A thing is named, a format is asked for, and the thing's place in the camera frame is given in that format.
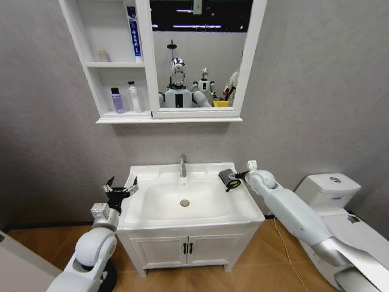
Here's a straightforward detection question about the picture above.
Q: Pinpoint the blue and white tall tube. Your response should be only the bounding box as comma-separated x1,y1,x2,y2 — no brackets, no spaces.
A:
126,5,144,63

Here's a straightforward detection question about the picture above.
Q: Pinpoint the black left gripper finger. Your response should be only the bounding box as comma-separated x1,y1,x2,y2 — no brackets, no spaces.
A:
102,175,117,193
125,176,140,195

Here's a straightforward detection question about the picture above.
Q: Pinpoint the white bottle with black cap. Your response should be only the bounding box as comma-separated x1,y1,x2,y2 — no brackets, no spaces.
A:
127,80,143,114

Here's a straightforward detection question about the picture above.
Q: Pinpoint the white toilet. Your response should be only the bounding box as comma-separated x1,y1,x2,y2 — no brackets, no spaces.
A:
294,173,389,274

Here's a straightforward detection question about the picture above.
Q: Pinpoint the cabinet mirror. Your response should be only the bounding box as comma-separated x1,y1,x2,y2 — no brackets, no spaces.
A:
149,0,253,110

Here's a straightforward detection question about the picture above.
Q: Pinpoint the white vanity cabinet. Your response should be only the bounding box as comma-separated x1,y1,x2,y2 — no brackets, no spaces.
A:
117,218,264,277

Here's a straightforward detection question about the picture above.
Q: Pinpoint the thin pale floor cable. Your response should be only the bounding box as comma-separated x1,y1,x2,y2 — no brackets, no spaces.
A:
272,216,308,292

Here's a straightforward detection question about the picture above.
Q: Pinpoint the white ceramic washbasin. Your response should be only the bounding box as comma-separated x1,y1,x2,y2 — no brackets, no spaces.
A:
116,161,266,231

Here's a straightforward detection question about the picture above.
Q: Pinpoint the white wall cabinet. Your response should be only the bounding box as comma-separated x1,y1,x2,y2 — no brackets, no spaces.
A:
57,0,269,124

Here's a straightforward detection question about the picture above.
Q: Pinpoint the white box with grey edge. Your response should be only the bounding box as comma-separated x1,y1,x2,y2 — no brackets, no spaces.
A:
0,230,63,292

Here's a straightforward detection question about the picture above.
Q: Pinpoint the purple bottle with black cap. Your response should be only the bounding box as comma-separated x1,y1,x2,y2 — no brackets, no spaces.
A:
110,87,126,114

